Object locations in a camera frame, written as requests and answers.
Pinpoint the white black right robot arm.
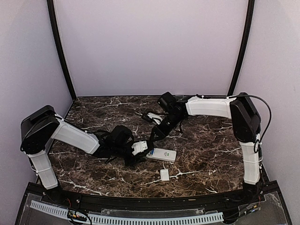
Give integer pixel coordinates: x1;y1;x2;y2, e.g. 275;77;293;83
150;92;266;203

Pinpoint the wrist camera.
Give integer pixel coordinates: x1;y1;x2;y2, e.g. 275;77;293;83
142;112;163;125
132;140;154;156

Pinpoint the white battery cover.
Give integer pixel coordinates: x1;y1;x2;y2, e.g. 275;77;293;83
160;169;170;181

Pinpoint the white slotted cable duct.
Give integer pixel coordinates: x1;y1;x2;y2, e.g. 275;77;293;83
30;200;224;225

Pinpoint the black right corner frame post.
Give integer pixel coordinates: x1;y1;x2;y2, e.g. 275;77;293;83
227;0;255;96

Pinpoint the black corner frame post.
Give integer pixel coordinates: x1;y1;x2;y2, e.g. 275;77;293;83
227;0;255;96
46;0;77;102

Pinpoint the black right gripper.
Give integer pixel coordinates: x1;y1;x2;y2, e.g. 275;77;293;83
150;112;184;142

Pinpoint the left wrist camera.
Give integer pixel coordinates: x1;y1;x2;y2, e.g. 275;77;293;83
132;140;154;156

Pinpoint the black front rail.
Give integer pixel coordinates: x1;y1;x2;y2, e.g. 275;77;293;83
42;189;260;211

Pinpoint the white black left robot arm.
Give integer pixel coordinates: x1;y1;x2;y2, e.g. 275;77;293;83
20;105;154;204

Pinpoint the black left corner frame post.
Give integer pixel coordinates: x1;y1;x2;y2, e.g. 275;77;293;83
46;0;77;102

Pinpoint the white remote control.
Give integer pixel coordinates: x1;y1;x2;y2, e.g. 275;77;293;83
146;148;177;162

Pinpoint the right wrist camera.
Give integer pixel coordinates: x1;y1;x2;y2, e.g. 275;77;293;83
142;112;163;125

